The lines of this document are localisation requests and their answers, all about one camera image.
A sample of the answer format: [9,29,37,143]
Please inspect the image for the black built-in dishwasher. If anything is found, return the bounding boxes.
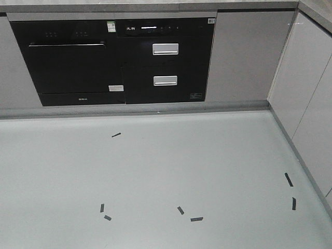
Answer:
[10,20,126,106]

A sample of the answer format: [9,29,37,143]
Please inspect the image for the silver drawer handle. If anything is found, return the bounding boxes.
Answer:
[153,76,177,86]
[153,43,179,56]

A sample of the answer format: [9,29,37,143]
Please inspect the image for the lower silver drawer handle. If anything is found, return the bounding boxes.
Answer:
[153,76,177,86]

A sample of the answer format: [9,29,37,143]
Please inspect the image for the upper silver drawer handle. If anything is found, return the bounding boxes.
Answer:
[153,43,179,56]

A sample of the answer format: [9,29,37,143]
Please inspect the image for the grey cabinet door panel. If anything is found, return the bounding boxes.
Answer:
[205,10,294,102]

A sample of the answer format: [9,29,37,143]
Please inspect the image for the black drawer disinfection cabinet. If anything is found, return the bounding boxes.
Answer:
[116,17,215,104]

